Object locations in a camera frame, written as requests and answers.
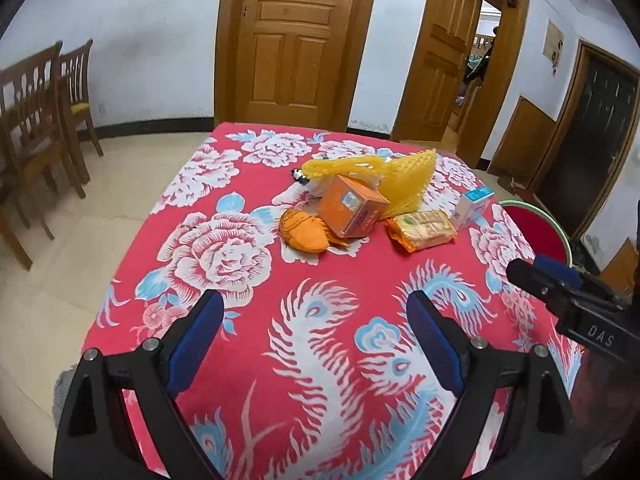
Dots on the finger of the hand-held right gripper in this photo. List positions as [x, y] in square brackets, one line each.
[525, 276]
[557, 270]

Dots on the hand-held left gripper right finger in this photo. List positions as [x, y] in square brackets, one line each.
[432, 345]

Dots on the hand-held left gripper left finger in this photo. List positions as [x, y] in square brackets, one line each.
[197, 340]

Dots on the red basin with green rim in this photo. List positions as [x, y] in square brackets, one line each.
[535, 234]

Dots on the white blue small carton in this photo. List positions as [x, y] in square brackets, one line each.
[470, 206]

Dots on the yellow foam fruit net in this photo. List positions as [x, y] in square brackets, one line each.
[345, 165]
[407, 182]

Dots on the orange mesh bag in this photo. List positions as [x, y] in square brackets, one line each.
[302, 232]

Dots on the orange cardboard box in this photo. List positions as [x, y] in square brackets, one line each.
[352, 207]

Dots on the person's right forearm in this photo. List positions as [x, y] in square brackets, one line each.
[607, 400]

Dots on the red floral tablecloth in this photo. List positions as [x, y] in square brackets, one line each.
[250, 345]

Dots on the small wooden cabinet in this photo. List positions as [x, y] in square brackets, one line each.
[620, 267]

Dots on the orange cracker packet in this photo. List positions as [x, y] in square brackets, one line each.
[422, 230]

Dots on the dark metal door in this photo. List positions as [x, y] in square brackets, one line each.
[595, 145]

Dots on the small black white object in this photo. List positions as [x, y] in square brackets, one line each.
[298, 175]

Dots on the open wooden door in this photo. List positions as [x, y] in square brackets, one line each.
[440, 60]

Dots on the wooden chair with yellow cushion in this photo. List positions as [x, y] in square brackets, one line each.
[77, 90]

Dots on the closed wooden door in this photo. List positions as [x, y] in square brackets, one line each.
[295, 45]

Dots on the wooden wall panel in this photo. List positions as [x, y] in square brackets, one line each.
[522, 142]

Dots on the wooden door frame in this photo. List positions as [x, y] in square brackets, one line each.
[506, 85]

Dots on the beige wall plaque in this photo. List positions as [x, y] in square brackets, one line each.
[552, 42]

